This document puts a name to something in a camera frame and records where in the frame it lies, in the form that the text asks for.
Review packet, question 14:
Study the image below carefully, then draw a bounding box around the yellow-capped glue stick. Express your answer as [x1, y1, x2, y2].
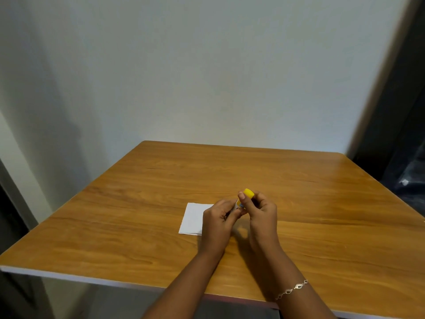
[235, 188, 255, 210]

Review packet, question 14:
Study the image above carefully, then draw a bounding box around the white paper sheet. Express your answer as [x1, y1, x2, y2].
[179, 203, 214, 236]

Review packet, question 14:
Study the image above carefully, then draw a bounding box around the person's left forearm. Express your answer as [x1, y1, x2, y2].
[142, 244, 227, 319]

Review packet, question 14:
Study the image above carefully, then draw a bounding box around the dark doorway frame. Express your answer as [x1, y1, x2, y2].
[345, 0, 425, 216]

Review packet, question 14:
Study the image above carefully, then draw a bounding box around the silver chain bracelet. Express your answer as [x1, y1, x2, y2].
[275, 280, 309, 301]

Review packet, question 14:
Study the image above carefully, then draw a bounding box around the wooden table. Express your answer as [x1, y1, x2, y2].
[0, 140, 425, 319]

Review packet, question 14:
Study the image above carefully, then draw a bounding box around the person's right hand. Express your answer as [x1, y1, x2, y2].
[238, 191, 279, 250]

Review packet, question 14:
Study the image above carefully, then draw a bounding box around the person's left hand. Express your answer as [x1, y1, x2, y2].
[201, 199, 248, 253]

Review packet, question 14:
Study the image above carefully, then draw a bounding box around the person's right forearm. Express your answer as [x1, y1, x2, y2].
[250, 241, 337, 319]

